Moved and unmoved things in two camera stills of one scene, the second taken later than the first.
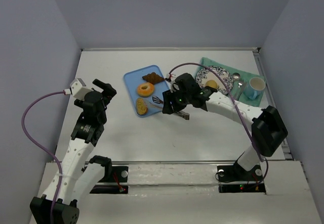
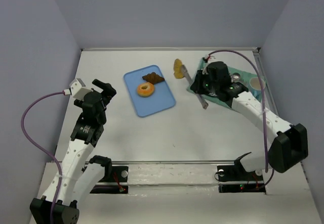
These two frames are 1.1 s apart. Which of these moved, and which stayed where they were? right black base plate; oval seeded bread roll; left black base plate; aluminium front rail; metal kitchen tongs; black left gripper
Moved: oval seeded bread roll; metal kitchen tongs
Stayed: left black base plate; right black base plate; black left gripper; aluminium front rail
